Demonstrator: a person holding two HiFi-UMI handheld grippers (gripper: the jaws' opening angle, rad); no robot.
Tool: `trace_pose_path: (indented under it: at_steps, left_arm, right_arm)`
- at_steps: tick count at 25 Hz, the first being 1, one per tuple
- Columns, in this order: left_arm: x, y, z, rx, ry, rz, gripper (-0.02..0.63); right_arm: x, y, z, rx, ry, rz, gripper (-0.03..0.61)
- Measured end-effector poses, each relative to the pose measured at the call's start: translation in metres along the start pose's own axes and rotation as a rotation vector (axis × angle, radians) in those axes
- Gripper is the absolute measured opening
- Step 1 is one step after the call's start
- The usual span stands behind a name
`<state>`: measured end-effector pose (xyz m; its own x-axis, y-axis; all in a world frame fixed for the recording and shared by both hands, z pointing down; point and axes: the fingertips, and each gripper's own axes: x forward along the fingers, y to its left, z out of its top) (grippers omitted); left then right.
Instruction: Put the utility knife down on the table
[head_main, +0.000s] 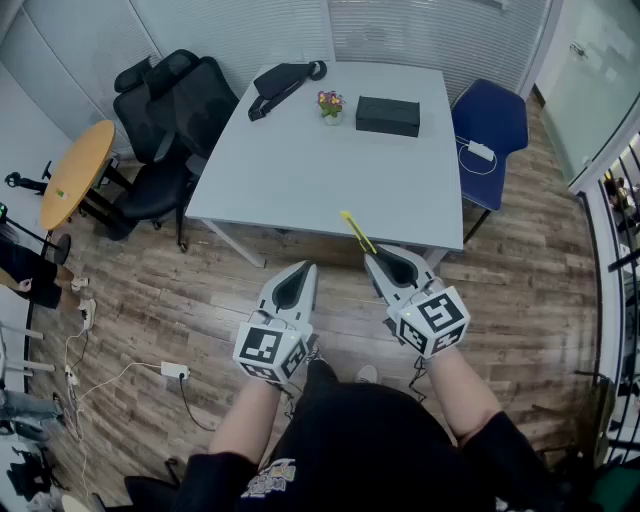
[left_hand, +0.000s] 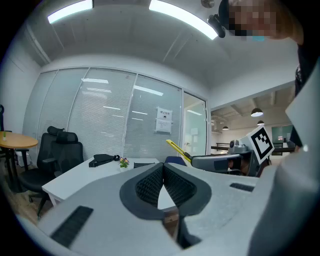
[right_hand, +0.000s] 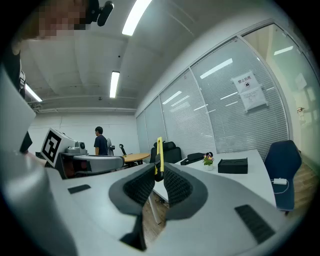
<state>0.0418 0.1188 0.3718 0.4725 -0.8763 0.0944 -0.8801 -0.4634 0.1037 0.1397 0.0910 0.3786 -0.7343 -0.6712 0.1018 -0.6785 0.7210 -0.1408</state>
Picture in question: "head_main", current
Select white adapter cable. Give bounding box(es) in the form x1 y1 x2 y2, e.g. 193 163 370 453
455 135 499 177

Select black floor stand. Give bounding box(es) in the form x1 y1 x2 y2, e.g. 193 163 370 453
3 159 54 197

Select small potted flower plant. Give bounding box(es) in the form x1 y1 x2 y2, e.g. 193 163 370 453
315 89 347 126

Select black rectangular box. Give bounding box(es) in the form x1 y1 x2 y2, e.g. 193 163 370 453
355 95 421 139

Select black mesh office chair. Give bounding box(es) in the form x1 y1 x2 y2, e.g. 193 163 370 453
102 48 241 253
112 55 166 164

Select black metal railing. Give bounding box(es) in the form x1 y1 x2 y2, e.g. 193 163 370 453
574 144 640 471

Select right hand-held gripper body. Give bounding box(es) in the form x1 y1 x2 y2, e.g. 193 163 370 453
387 278 471 360

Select black sling bag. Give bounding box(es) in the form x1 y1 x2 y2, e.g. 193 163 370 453
247 60 329 123

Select blue chair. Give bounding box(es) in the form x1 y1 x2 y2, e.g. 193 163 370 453
450 78 530 245

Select person's left forearm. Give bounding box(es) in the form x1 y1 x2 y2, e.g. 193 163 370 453
207 374 294 464

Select person's black clothing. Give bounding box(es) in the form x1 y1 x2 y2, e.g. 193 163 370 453
124 359 566 512

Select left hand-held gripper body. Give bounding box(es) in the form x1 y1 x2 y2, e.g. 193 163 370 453
232 302 315 386

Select person's right forearm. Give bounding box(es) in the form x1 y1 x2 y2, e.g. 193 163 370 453
424 344 504 449

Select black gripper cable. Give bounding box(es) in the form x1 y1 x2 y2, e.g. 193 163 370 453
408 357 429 404

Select round wooden side table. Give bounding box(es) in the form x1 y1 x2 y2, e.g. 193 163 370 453
38 119 135 266

